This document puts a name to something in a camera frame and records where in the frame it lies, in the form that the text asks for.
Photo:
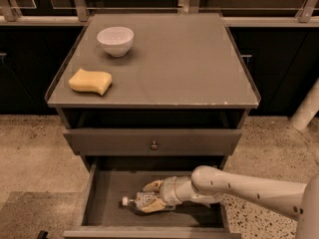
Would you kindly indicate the yellow sponge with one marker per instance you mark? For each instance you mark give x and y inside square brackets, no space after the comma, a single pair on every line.
[90,81]

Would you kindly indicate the white ceramic bowl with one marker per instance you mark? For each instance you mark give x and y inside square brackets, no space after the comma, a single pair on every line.
[116,41]

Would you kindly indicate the blue plastic bottle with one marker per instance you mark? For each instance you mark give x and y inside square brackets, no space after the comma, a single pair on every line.
[140,199]

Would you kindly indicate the small black object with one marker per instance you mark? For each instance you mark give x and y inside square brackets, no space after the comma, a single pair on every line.
[42,234]

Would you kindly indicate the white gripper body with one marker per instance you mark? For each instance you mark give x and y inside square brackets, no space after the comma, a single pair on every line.
[166,189]

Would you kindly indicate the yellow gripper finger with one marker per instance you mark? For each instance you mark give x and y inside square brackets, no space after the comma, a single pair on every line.
[153,186]
[153,205]

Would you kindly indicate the grey top drawer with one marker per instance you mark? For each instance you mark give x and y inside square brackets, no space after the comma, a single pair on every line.
[137,142]

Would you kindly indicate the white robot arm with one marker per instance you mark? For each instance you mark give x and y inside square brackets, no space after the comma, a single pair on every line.
[206,184]

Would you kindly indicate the grey drawer cabinet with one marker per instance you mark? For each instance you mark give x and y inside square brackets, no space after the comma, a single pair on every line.
[182,72]

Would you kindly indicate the open grey middle drawer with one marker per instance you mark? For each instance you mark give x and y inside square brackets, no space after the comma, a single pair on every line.
[102,215]

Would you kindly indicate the round metal drawer knob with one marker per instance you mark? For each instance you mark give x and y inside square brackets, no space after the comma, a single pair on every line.
[154,146]

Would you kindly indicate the metal railing frame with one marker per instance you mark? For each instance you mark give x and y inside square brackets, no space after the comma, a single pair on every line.
[235,13]

